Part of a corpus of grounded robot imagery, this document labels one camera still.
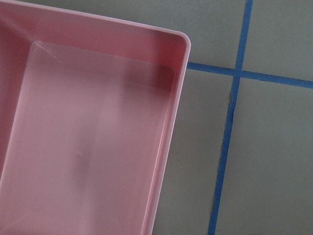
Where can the pink plastic bin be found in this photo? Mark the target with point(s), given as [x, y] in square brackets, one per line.
[87, 110]

